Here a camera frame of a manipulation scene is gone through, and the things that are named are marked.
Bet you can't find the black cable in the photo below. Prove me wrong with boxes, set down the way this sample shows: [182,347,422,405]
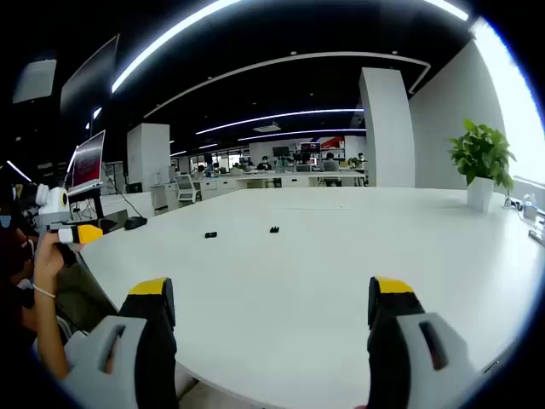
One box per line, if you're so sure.
[103,169,144,219]

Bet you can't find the silver-framed monitor screen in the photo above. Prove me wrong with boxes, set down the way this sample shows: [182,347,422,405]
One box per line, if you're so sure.
[66,130,106,192]

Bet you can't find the white mesh office chair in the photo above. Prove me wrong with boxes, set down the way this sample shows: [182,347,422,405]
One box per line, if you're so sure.
[175,173,202,205]

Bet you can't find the green plant in white pot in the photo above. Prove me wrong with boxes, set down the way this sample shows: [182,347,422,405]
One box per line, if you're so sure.
[448,118,518,213]

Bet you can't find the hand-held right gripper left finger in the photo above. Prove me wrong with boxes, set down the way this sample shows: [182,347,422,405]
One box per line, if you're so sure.
[63,276,179,409]

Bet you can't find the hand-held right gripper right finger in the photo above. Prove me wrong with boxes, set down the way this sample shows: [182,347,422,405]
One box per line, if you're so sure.
[366,275,486,409]

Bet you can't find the person's left hand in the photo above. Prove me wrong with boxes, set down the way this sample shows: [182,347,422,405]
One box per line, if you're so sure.
[32,232,80,296]

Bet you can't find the long white desk row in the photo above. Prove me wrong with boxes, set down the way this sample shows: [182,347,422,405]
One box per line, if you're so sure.
[190,169,368,191]

